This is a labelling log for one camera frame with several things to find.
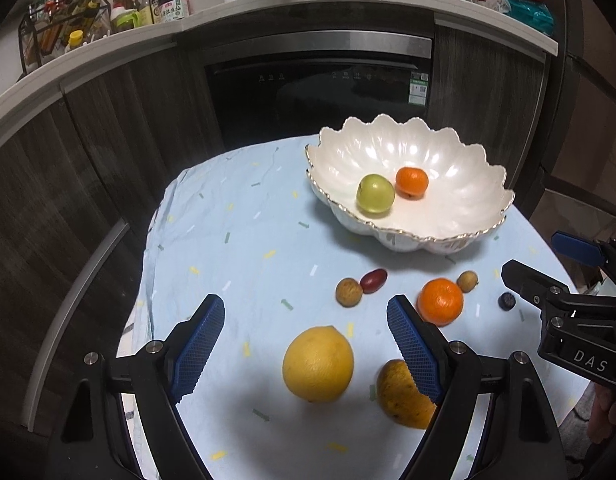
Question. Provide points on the yellow cap bottle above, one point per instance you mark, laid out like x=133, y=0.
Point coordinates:
x=74, y=40

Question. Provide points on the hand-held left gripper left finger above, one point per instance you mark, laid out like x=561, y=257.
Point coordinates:
x=200, y=350

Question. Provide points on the light blue patterned tablecloth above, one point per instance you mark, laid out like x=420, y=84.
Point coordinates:
x=238, y=260

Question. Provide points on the blueberry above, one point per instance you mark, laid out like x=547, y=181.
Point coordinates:
x=506, y=301

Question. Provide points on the black built-in dishwasher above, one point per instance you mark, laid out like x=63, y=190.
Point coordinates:
x=313, y=100

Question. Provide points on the group of condiment bottles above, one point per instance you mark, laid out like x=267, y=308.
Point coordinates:
x=38, y=35

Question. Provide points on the person's right hand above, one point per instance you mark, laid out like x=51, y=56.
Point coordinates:
x=607, y=410

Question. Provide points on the white scalloped ceramic bowl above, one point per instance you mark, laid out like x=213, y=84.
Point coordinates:
x=437, y=160

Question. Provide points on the pale slim bottle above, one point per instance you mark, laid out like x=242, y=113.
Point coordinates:
x=146, y=7

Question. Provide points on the small mandarin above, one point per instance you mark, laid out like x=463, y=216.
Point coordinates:
x=411, y=182

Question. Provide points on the red grape tomato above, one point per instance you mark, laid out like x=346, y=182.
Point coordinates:
x=373, y=280

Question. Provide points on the brown longan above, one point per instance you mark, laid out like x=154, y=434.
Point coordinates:
x=467, y=281
x=349, y=292

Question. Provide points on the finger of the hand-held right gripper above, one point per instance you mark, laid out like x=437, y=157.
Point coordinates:
x=532, y=285
x=577, y=251

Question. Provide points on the yellow lemon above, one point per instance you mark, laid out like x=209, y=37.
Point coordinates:
x=318, y=365

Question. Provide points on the green apple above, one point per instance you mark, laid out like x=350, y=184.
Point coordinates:
x=375, y=195

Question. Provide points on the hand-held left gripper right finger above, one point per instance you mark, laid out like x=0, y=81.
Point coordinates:
x=412, y=355

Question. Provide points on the large mandarin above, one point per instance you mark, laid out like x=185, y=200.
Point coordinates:
x=440, y=301

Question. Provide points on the spotted orange mango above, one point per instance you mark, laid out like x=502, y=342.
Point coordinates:
x=395, y=395

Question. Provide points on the white kitchen countertop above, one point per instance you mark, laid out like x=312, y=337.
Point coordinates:
x=308, y=2

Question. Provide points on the green lidded container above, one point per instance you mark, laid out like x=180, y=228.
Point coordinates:
x=125, y=21

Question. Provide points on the teal snack packet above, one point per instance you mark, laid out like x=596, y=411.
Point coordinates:
x=530, y=12

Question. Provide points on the brown glossy refrigerator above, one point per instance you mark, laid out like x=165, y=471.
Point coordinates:
x=592, y=85

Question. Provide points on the dark wood base cabinet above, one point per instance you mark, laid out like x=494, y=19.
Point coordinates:
x=487, y=95
x=63, y=220

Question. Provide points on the red lid jar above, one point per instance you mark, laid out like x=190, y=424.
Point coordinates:
x=125, y=2

